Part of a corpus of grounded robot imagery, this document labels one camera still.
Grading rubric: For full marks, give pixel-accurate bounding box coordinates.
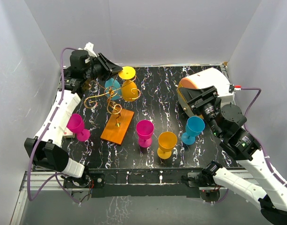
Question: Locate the white round drawer cabinet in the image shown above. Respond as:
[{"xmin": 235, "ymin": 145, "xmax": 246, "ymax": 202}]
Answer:
[{"xmin": 177, "ymin": 68, "xmax": 231, "ymax": 117}]

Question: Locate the gold wire wine glass rack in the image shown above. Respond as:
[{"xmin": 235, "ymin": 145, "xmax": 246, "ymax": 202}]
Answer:
[{"xmin": 83, "ymin": 87, "xmax": 142, "ymax": 146}]

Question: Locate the pink wine glass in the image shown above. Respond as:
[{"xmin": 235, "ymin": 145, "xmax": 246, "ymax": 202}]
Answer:
[
  {"xmin": 136, "ymin": 120, "xmax": 154, "ymax": 148},
  {"xmin": 67, "ymin": 113, "xmax": 91, "ymax": 142}
]

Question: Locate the teal wine glass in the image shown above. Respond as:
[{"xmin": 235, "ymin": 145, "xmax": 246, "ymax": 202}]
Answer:
[{"xmin": 104, "ymin": 78, "xmax": 122, "ymax": 101}]

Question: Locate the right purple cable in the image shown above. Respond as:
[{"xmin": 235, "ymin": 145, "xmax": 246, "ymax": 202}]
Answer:
[{"xmin": 216, "ymin": 87, "xmax": 287, "ymax": 204}]

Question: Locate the blue wine glass right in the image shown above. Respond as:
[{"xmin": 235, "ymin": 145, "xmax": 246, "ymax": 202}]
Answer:
[{"xmin": 181, "ymin": 116, "xmax": 205, "ymax": 145}]

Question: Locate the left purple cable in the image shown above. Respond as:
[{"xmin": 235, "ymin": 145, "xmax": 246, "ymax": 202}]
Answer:
[{"xmin": 27, "ymin": 47, "xmax": 84, "ymax": 204}]

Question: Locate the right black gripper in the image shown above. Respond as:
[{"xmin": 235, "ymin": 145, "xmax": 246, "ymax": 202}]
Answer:
[{"xmin": 178, "ymin": 86, "xmax": 222, "ymax": 137}]

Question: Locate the purple cable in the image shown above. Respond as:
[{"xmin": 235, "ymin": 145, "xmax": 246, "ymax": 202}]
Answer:
[
  {"xmin": 216, "ymin": 87, "xmax": 287, "ymax": 204},
  {"xmin": 27, "ymin": 47, "xmax": 84, "ymax": 204}
]

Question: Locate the small white red box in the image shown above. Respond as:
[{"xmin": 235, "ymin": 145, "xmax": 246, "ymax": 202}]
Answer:
[{"xmin": 63, "ymin": 130, "xmax": 75, "ymax": 138}]

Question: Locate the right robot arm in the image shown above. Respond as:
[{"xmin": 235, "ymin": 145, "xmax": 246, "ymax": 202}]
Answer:
[{"xmin": 178, "ymin": 86, "xmax": 287, "ymax": 225}]

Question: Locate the yellow wine glass front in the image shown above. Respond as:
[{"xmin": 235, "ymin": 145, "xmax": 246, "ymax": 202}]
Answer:
[{"xmin": 157, "ymin": 131, "xmax": 177, "ymax": 159}]

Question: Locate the yellow wine glass back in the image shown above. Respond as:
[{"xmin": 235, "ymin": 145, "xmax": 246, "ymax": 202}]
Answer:
[{"xmin": 118, "ymin": 66, "xmax": 139, "ymax": 102}]

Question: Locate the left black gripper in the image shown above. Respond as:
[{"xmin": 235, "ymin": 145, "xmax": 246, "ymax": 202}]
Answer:
[{"xmin": 84, "ymin": 53, "xmax": 123, "ymax": 83}]

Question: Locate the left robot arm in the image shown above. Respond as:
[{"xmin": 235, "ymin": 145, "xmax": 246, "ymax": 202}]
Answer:
[{"xmin": 24, "ymin": 49, "xmax": 123, "ymax": 187}]

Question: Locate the yellow wine glass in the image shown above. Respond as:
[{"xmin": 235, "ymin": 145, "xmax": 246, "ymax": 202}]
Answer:
[
  {"xmin": 157, "ymin": 131, "xmax": 177, "ymax": 159},
  {"xmin": 118, "ymin": 66, "xmax": 139, "ymax": 102}
]

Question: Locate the aluminium front rail frame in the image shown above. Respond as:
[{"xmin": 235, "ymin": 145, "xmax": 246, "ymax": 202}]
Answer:
[{"xmin": 19, "ymin": 167, "xmax": 259, "ymax": 200}]

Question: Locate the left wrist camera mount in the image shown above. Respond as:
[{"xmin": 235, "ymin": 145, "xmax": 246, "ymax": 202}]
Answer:
[{"xmin": 83, "ymin": 42, "xmax": 97, "ymax": 58}]

